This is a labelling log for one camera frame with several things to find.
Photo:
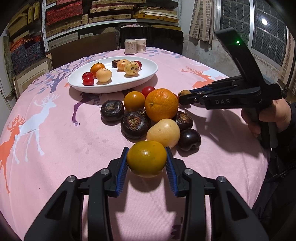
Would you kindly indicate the paper cup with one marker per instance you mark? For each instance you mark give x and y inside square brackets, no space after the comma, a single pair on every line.
[141,45]

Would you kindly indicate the pile of blue patterned boxes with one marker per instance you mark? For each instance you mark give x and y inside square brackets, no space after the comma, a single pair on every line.
[25,53]

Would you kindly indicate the stack of tan woven boxes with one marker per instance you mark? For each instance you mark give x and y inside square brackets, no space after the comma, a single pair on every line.
[108,17]

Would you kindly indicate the dark water chestnut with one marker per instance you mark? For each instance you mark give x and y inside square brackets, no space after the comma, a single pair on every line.
[112,110]
[115,63]
[183,120]
[135,124]
[189,139]

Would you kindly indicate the pale drink can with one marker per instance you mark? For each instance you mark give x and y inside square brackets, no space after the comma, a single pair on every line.
[130,46]

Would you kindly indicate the white oval plate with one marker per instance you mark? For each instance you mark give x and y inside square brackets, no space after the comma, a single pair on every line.
[111,87]

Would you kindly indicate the cream framed panel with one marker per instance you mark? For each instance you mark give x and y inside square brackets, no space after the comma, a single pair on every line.
[30,76]

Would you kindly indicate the small orange tangerine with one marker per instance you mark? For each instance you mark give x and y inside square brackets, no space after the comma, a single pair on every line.
[97,69]

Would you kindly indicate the person's right forearm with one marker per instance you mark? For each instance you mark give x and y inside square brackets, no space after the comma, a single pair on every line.
[282,185]

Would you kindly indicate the yellow round fruit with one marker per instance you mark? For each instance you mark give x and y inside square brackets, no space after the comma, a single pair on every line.
[132,68]
[163,132]
[122,64]
[103,75]

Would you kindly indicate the small brown longan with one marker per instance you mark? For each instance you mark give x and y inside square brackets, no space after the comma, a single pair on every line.
[183,93]

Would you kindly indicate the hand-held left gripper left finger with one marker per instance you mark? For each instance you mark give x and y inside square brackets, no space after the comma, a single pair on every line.
[121,176]

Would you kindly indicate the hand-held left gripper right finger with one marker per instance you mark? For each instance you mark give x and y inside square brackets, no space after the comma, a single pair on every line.
[171,176]

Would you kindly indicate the cherry tomato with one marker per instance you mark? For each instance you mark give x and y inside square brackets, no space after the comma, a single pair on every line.
[138,64]
[148,91]
[88,81]
[87,74]

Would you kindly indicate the green-orange tangerine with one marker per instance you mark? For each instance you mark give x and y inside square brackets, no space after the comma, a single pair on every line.
[134,101]
[146,158]

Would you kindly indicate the pink deer print tablecloth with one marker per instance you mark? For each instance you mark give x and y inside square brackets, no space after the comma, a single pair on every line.
[57,139]

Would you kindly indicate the brown wooden board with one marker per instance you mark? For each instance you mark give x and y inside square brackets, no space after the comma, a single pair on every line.
[83,48]

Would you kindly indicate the white metal shelf rack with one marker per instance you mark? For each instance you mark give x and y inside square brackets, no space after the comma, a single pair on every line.
[44,27]

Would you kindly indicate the pile of yellow woven boxes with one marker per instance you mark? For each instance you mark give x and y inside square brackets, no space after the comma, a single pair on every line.
[20,22]

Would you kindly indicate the large orange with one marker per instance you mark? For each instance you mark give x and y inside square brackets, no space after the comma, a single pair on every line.
[161,105]

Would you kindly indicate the person's right hand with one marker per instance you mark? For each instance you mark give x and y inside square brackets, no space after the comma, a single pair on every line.
[283,115]

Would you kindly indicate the large red patterned box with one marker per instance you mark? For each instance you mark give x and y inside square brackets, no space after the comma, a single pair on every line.
[64,11]

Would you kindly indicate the barred window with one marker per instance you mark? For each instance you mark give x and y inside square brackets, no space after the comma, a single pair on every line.
[266,34]

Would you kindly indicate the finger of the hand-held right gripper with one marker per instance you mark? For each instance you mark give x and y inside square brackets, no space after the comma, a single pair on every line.
[205,87]
[192,98]

